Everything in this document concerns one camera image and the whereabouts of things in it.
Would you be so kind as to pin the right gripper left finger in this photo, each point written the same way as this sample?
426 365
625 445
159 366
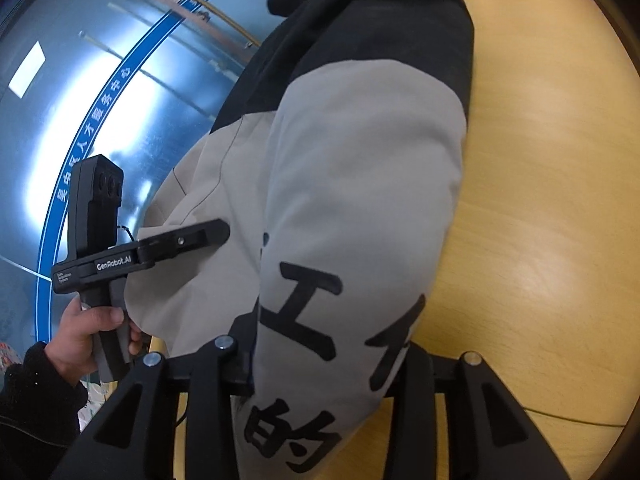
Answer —
133 435

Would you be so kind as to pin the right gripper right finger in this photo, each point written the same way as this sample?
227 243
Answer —
489 434

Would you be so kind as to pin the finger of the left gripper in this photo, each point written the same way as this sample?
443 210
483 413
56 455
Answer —
160 247

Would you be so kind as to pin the grey and black jacket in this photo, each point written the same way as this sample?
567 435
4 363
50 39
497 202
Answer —
336 161

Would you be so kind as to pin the person's left forearm black sleeve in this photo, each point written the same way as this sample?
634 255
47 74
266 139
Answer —
39 417

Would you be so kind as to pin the person's left hand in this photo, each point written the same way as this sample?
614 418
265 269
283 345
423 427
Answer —
70 350

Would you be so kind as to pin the glass door with handle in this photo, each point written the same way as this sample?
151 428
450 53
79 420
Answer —
232 43

